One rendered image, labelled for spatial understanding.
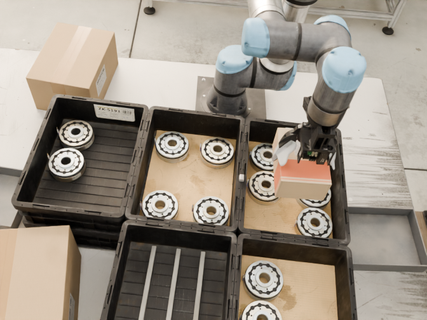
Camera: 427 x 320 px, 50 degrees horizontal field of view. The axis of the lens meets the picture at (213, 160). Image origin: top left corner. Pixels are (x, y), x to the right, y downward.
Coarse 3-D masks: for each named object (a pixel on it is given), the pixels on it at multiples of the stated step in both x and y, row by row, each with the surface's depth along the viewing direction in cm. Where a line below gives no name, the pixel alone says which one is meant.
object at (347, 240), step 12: (252, 120) 142; (264, 120) 142; (336, 132) 142; (240, 192) 127; (240, 204) 125; (240, 216) 123; (348, 216) 125; (240, 228) 120; (348, 228) 123; (312, 240) 120; (324, 240) 120; (336, 240) 121; (348, 240) 121
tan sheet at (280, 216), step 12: (252, 144) 149; (252, 168) 144; (252, 204) 136; (276, 204) 137; (288, 204) 137; (252, 216) 134; (264, 216) 134; (276, 216) 135; (288, 216) 135; (252, 228) 132; (264, 228) 132; (276, 228) 133; (288, 228) 133
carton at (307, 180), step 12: (276, 132) 117; (276, 144) 115; (300, 144) 113; (288, 156) 111; (276, 168) 113; (288, 168) 109; (300, 168) 109; (312, 168) 109; (324, 168) 109; (276, 180) 112; (288, 180) 107; (300, 180) 107; (312, 180) 107; (324, 180) 107; (276, 192) 111; (288, 192) 111; (300, 192) 110; (312, 192) 110; (324, 192) 110
